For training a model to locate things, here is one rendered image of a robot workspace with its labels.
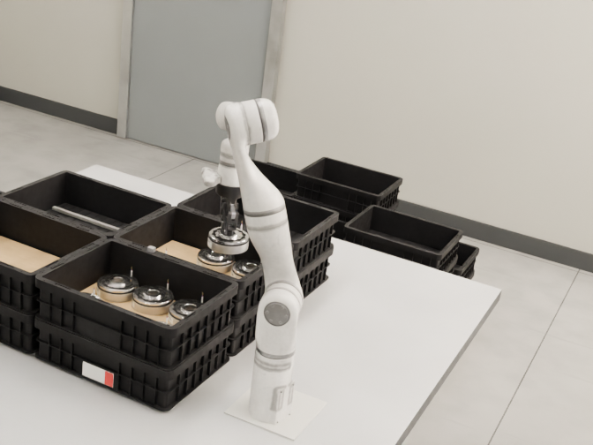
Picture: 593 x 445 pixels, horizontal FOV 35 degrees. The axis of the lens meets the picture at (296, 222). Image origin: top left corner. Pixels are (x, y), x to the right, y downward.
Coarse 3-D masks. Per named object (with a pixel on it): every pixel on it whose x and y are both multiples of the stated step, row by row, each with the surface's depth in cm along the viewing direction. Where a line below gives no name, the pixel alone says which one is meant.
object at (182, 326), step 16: (112, 240) 242; (80, 256) 232; (160, 256) 237; (48, 272) 222; (208, 272) 232; (48, 288) 218; (64, 288) 216; (80, 304) 214; (96, 304) 212; (112, 304) 212; (208, 304) 217; (128, 320) 209; (144, 320) 207; (192, 320) 211; (176, 336) 206
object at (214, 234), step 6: (216, 228) 239; (222, 228) 239; (210, 234) 235; (216, 234) 235; (240, 234) 237; (246, 234) 237; (216, 240) 232; (222, 240) 233; (228, 240) 233; (234, 240) 233; (240, 240) 234; (246, 240) 234
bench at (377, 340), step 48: (144, 192) 335; (336, 240) 317; (336, 288) 284; (384, 288) 288; (432, 288) 292; (480, 288) 297; (336, 336) 257; (384, 336) 260; (432, 336) 264; (0, 384) 217; (48, 384) 219; (96, 384) 222; (240, 384) 229; (336, 384) 235; (384, 384) 237; (432, 384) 240; (0, 432) 201; (48, 432) 203; (96, 432) 205; (144, 432) 207; (192, 432) 209; (240, 432) 212; (336, 432) 216; (384, 432) 218
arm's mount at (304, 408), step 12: (240, 396) 224; (300, 396) 227; (228, 408) 219; (240, 408) 220; (300, 408) 222; (312, 408) 223; (252, 420) 216; (288, 420) 217; (300, 420) 218; (276, 432) 212; (288, 432) 213; (300, 432) 214
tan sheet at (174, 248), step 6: (162, 246) 266; (168, 246) 266; (174, 246) 267; (180, 246) 267; (186, 246) 268; (162, 252) 263; (168, 252) 263; (174, 252) 264; (180, 252) 264; (186, 252) 265; (192, 252) 265; (198, 252) 266; (180, 258) 260; (186, 258) 261; (192, 258) 261
